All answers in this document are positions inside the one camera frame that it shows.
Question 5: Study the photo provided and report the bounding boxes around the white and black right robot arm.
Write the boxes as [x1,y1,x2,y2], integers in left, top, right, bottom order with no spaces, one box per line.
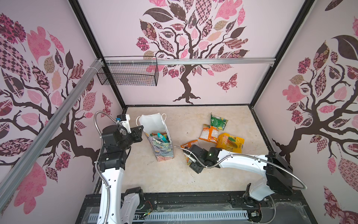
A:
[183,145,293,202]

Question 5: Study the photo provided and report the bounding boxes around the yellow snack bag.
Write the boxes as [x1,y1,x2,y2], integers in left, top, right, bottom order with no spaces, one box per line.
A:
[216,133,245,153]

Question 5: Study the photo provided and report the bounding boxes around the aluminium rail back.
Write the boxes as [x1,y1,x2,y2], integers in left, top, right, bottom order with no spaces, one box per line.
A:
[105,57,276,65]

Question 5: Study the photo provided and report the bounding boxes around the black base frame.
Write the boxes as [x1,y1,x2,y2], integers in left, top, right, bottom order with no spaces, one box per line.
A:
[75,190,318,224]

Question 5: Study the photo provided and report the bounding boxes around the aluminium rail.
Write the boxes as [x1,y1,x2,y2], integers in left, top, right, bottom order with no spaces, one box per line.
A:
[105,57,276,65]
[1,58,104,209]

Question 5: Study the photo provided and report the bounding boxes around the black wire basket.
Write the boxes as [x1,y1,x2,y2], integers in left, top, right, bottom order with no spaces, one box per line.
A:
[97,56,159,86]

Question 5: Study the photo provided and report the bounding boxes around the aluminium rail left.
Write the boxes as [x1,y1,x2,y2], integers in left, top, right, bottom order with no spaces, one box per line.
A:
[1,58,104,209]

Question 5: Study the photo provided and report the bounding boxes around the teal snack bag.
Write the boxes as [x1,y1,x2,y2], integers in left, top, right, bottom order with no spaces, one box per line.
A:
[157,133,169,143]

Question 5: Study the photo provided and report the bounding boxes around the white slotted cable duct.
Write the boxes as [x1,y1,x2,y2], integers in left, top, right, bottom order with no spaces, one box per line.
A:
[89,210,249,224]

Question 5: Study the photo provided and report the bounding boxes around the orange white snack bag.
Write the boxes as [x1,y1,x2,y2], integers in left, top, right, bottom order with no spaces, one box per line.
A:
[180,140,199,166]
[199,124,219,144]

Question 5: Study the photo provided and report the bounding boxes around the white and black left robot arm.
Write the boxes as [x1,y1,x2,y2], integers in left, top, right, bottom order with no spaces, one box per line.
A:
[97,125,145,224]

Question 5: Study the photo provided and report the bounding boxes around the green snack bag far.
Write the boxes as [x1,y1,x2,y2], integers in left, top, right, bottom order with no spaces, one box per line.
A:
[211,114,228,131]

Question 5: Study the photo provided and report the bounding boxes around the floral paper bag white handles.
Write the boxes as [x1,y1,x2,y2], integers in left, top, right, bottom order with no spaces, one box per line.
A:
[136,113,174,161]

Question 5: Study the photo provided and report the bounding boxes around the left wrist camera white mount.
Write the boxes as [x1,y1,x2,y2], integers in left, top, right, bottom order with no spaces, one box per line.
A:
[116,114,131,133]

